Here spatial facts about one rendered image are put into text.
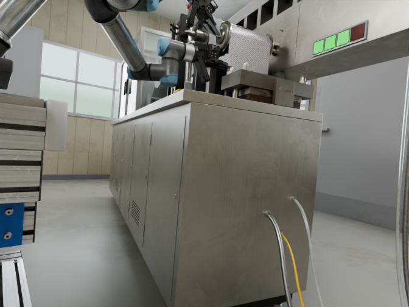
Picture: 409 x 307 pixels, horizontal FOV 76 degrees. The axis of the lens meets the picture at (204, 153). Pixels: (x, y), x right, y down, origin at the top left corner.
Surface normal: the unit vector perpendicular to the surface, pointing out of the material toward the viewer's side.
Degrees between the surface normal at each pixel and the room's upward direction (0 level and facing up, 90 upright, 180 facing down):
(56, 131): 90
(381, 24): 90
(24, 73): 90
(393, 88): 90
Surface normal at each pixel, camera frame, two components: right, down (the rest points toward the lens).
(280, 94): 0.42, 0.07
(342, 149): -0.78, -0.04
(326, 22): -0.90, -0.06
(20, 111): 0.62, 0.07
